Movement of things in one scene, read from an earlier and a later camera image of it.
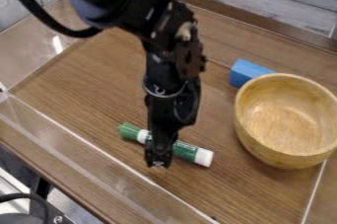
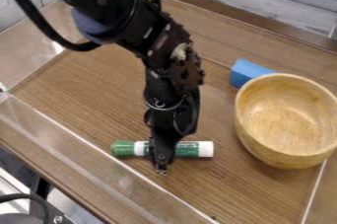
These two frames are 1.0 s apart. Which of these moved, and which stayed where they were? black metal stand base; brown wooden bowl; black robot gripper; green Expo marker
Moved: green Expo marker
Stayed: black metal stand base; black robot gripper; brown wooden bowl
